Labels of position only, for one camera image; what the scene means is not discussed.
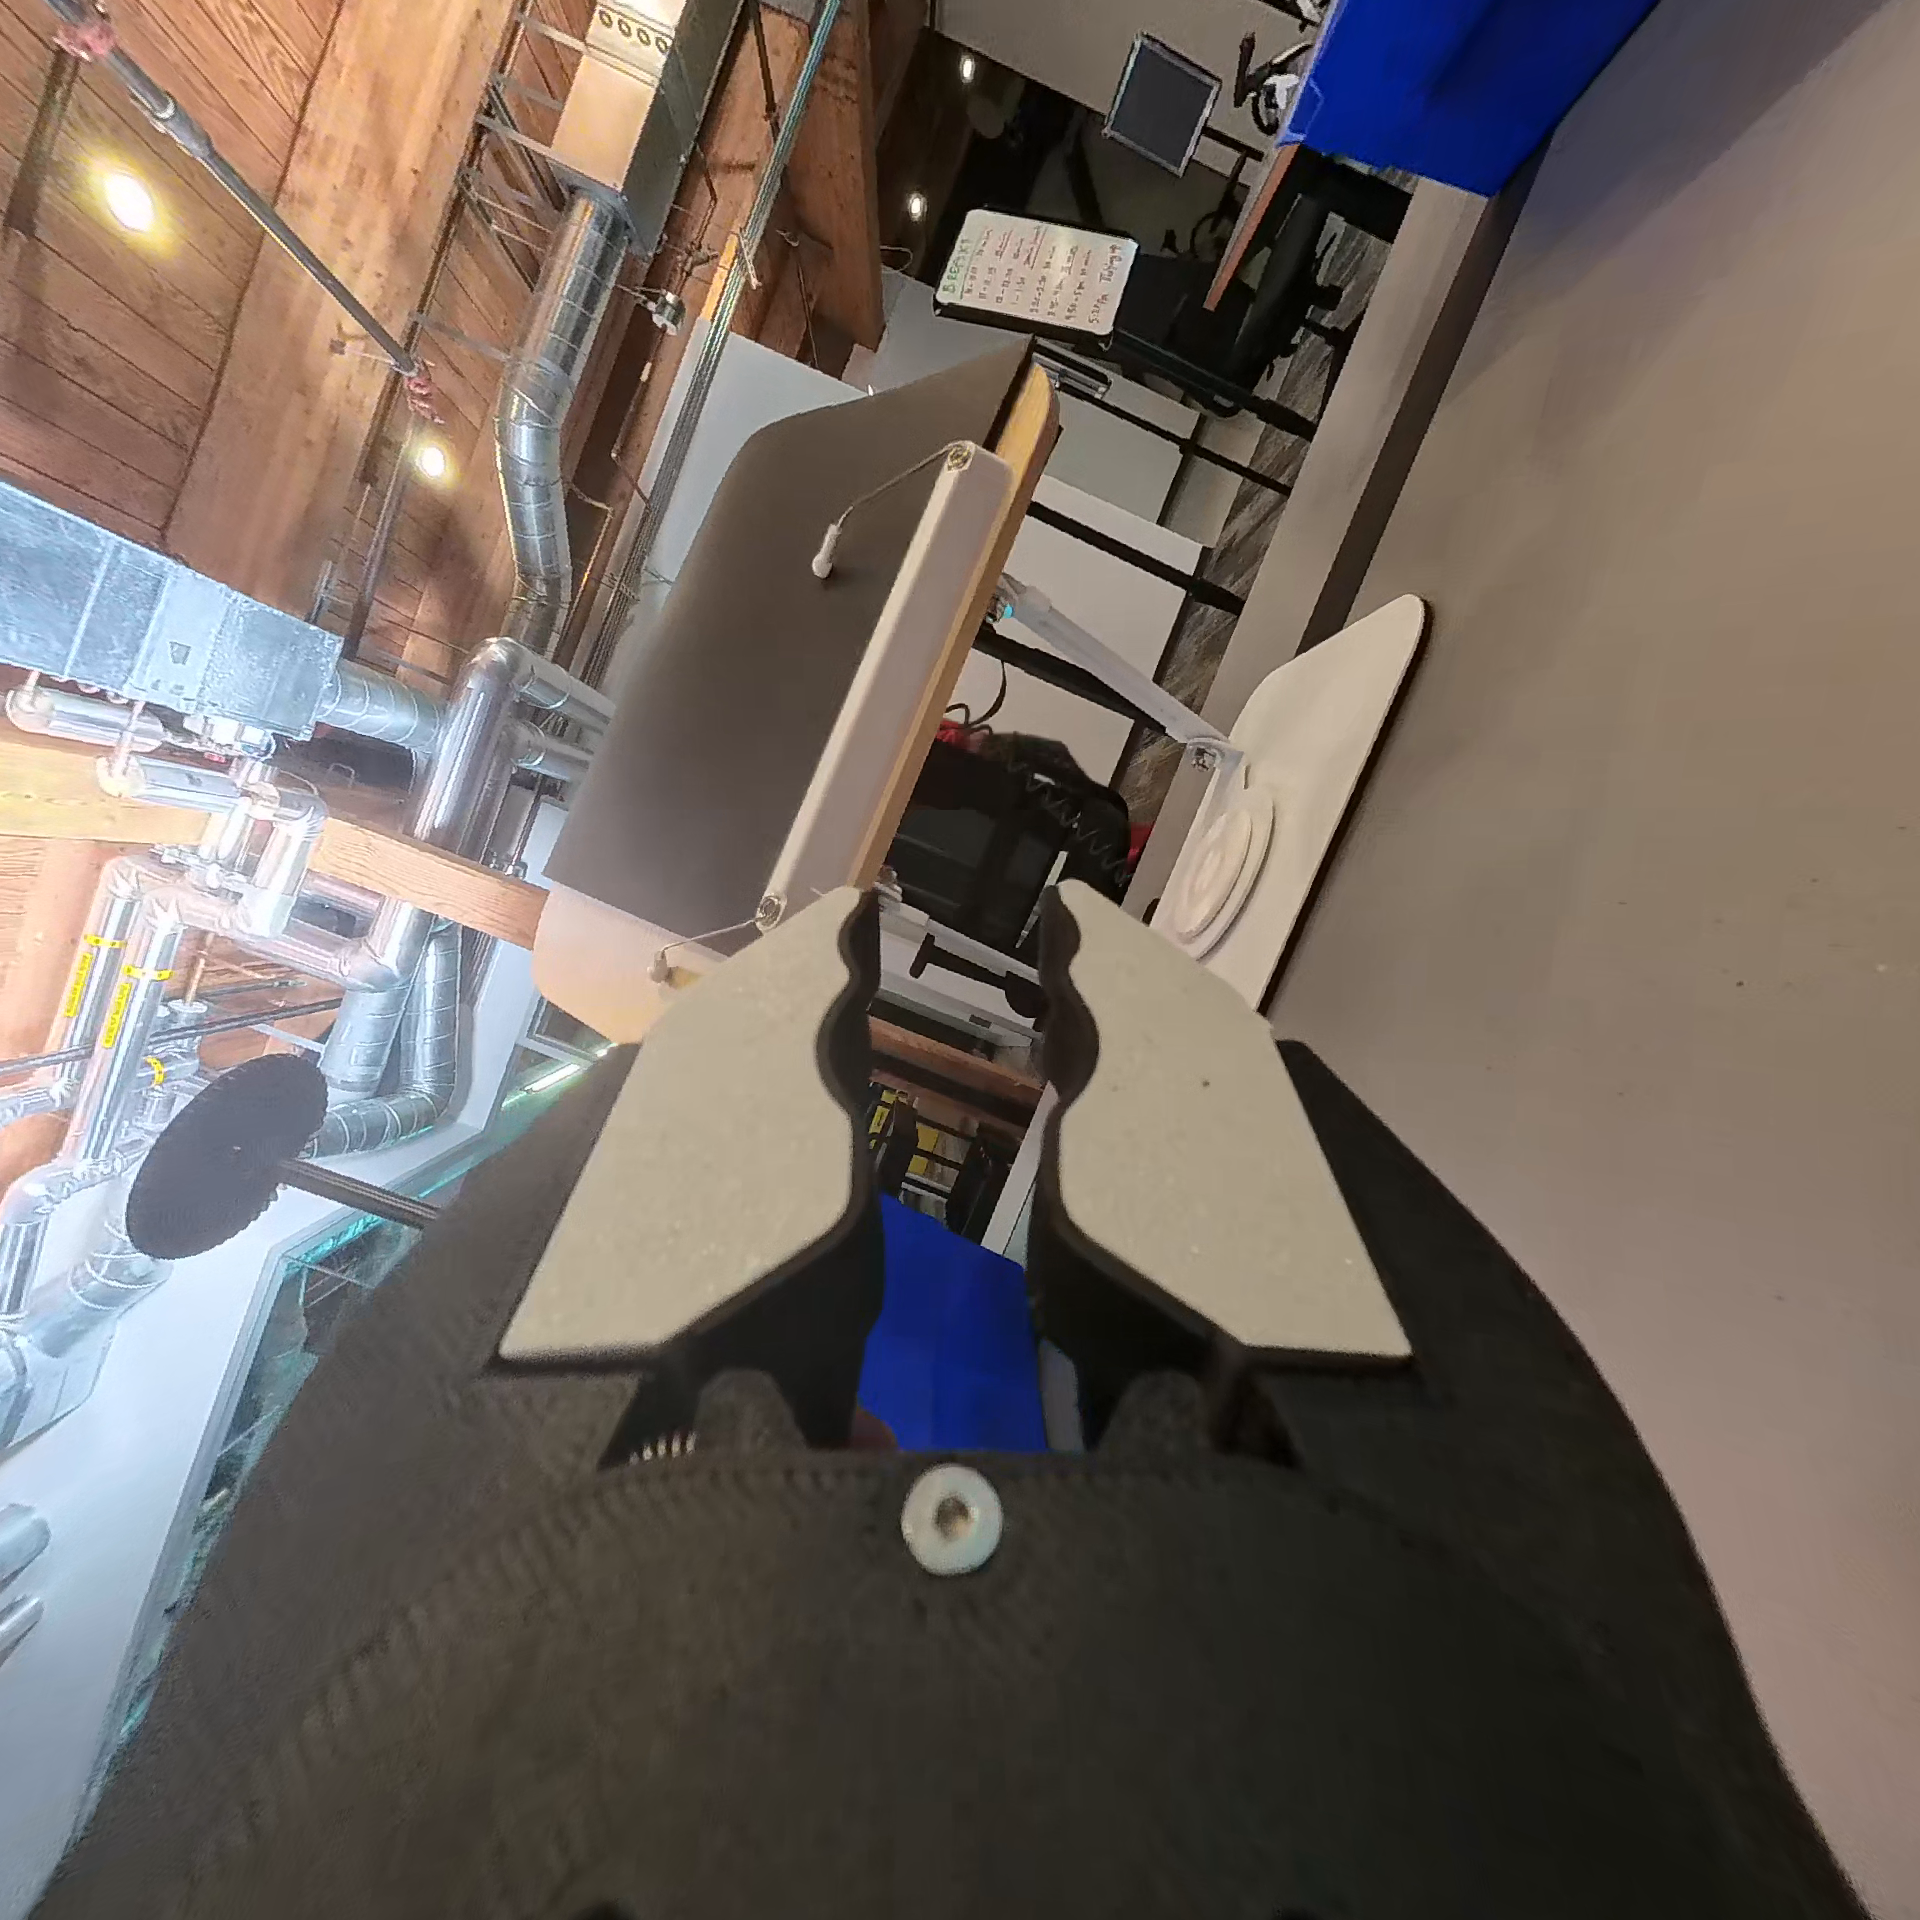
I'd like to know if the white board stand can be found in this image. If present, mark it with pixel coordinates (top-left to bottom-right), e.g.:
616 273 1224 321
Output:
647 442 1431 1019

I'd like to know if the blue storage bin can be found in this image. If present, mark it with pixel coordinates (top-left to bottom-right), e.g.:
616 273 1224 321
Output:
863 1191 1051 1454
1275 0 1660 196

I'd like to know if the black office chair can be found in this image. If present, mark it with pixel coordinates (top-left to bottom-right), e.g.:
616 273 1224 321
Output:
1119 150 1361 422

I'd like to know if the cluster of silver pipes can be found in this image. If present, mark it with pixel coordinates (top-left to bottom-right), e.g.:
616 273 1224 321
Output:
0 630 617 1653

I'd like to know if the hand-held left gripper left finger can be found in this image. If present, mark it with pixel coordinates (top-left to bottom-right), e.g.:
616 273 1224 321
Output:
497 884 890 1452

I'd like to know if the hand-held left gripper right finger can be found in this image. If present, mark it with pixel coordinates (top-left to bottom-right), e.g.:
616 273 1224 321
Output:
1031 879 1417 1452

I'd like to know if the whiteboard on stand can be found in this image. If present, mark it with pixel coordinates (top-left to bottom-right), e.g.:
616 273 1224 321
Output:
932 209 1138 346

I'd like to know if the grey and wooden curved board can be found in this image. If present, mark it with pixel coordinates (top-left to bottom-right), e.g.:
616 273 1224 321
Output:
532 343 1063 1039

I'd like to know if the grey framed sign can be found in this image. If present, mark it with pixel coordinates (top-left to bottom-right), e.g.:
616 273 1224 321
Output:
1106 37 1220 161

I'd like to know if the black device with coiled cable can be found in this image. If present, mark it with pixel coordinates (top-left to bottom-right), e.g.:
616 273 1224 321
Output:
897 732 1138 969

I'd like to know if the silver rectangular air duct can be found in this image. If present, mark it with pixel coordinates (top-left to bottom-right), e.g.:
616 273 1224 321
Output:
547 0 752 255

